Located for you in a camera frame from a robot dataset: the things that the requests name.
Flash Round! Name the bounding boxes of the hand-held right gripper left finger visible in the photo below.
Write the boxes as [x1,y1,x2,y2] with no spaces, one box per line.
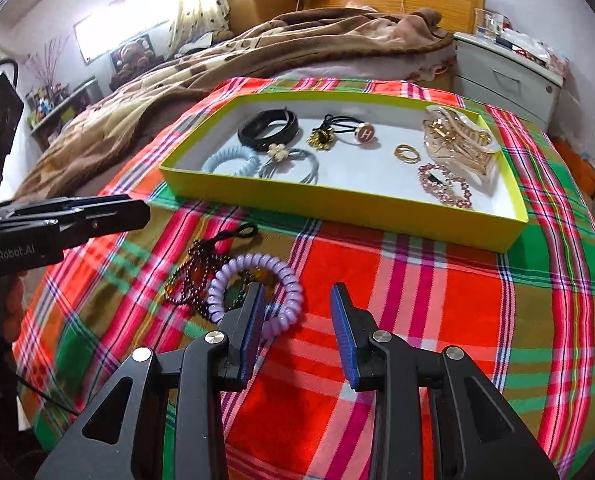
[35,281,268,480]

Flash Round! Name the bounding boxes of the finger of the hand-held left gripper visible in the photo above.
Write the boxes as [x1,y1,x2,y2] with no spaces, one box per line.
[0,194,146,224]
[60,202,152,251]

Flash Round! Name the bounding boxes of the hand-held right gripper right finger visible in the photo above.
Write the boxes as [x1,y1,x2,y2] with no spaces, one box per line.
[329,282,561,480]

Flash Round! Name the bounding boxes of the purple spiral hair tie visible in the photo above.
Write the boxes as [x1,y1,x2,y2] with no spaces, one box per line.
[206,254,304,343]

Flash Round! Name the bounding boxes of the light blue spiral hair tie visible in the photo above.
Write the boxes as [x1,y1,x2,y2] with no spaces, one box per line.
[201,145,261,178]

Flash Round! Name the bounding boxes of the yellow-green cardboard box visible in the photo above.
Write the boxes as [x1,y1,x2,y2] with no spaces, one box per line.
[158,91,529,253]

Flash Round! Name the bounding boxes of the grey hair tie white flower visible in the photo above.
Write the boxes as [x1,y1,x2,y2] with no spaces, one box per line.
[258,142,319,186]

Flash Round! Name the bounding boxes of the pink rhinestone hair clip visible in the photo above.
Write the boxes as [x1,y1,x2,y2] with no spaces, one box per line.
[417,162,474,209]

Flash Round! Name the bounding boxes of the black hair tie gold charms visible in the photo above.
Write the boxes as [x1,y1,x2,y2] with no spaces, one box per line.
[306,114,358,152]

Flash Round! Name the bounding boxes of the black hair tie brown button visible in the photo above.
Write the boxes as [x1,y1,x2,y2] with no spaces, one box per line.
[327,112,377,146]

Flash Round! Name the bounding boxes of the person's left hand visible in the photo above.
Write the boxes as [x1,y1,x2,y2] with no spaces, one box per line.
[4,271,29,347]

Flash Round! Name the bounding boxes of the dark beaded strand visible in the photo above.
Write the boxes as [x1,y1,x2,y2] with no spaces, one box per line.
[165,222,261,321]

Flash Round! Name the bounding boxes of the red plaid blanket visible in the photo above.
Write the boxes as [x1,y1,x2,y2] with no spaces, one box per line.
[15,76,595,480]

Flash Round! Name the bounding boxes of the dried branches bunch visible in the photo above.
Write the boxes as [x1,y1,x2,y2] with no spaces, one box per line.
[25,35,71,96]

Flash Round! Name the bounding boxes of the brown patterned fleece blanket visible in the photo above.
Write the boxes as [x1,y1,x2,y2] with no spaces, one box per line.
[12,7,455,201]

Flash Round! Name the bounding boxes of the brown teddy bear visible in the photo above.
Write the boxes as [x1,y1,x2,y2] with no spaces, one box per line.
[110,34,156,81]

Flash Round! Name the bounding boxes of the patterned curtain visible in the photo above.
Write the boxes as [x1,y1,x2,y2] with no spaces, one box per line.
[168,0,231,56]

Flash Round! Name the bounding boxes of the pale pink quilt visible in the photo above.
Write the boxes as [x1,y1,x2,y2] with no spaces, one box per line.
[272,45,453,83]

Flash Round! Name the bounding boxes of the white nightstand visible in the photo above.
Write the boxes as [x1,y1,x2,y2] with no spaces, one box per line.
[451,31,564,131]

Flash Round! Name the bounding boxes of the clear glass cup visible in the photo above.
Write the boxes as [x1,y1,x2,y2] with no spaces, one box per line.
[475,9,504,36]

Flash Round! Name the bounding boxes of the pile of small sundries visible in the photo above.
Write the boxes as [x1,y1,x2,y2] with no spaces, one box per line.
[497,22,571,71]

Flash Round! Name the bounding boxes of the cluttered wall shelf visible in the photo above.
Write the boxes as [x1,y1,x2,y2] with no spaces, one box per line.
[25,76,101,151]

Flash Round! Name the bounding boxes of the black cable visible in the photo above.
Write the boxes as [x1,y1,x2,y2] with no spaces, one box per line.
[12,367,84,417]

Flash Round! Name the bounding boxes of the black strap bracelet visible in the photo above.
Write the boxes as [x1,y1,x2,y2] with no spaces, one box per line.
[238,107,299,152]

